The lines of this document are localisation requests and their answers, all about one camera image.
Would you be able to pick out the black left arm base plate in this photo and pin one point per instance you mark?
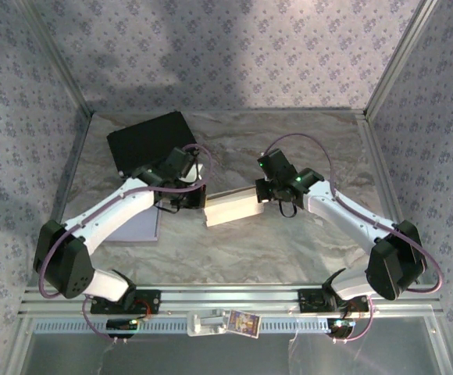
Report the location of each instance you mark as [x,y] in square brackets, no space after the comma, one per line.
[148,302]

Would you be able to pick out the lilac paper box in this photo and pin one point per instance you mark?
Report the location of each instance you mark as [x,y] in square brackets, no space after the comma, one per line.
[140,230]

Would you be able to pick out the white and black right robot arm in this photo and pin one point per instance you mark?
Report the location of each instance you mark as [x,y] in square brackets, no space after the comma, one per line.
[347,218]

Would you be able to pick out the aluminium corner post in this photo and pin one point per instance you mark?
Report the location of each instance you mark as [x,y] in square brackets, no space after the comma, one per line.
[59,62]
[397,62]

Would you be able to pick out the black case with metal latches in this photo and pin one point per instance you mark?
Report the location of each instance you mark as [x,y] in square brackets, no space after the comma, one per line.
[140,136]

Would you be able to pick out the aluminium rear rail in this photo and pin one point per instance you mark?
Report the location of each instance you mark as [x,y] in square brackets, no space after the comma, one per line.
[230,111]

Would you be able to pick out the aluminium side rail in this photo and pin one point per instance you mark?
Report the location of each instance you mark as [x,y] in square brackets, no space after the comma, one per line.
[77,156]
[375,156]

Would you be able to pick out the black controller board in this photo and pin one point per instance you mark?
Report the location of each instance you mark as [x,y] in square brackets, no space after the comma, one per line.
[341,327]
[121,326]

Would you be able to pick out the white plastic bracket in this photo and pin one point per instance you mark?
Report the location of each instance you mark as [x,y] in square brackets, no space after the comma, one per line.
[205,324]

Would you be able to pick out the white paper box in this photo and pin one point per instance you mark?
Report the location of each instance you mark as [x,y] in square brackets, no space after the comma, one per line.
[234,209]

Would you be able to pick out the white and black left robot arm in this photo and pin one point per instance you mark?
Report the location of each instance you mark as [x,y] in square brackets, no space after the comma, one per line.
[105,218]

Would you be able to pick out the colourful printed card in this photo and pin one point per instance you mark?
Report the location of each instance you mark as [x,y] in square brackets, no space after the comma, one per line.
[244,323]

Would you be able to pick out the aluminium mounting rail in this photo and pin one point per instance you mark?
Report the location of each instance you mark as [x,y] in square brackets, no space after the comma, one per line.
[230,297]

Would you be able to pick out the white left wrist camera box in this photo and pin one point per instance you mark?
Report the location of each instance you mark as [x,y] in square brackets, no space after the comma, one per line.
[192,173]

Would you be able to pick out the grey metal panel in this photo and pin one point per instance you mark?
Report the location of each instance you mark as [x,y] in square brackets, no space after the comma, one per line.
[226,355]

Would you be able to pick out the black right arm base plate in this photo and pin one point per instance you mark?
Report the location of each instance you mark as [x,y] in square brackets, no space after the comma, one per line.
[308,301]

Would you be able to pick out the black right controller board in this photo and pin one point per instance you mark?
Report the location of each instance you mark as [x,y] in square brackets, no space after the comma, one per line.
[341,327]

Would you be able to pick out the black left controller board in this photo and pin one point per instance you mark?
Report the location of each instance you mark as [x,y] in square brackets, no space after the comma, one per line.
[121,326]

